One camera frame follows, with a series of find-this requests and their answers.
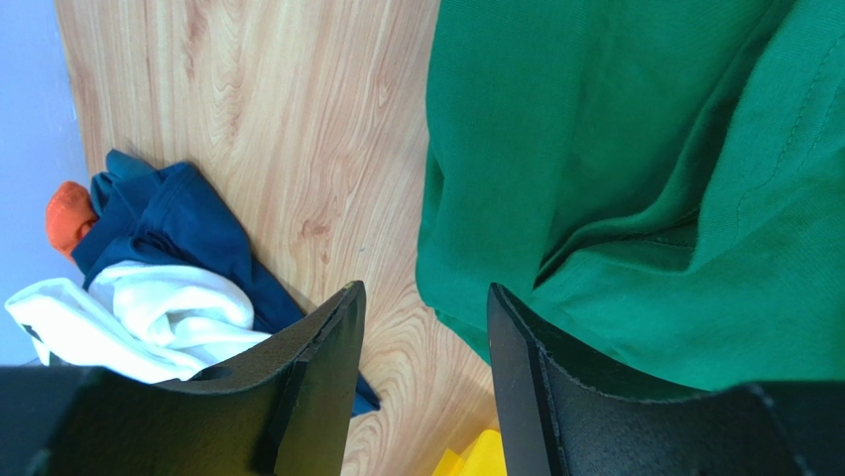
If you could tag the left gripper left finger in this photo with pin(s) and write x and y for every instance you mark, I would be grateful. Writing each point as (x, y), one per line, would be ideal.
(282, 407)

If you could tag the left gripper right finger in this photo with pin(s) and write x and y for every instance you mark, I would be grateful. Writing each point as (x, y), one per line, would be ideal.
(567, 409)

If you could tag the green t shirt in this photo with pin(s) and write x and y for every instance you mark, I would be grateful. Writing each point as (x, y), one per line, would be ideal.
(663, 180)

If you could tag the yellow plastic bin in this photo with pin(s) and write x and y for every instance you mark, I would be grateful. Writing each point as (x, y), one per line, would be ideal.
(483, 457)

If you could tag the white printed t shirt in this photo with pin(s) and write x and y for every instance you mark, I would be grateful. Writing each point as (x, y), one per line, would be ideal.
(151, 323)

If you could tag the blue t shirt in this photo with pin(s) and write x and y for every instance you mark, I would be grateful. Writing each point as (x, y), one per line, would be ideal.
(173, 216)

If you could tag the orange t shirt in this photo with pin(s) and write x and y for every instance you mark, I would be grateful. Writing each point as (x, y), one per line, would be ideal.
(69, 217)

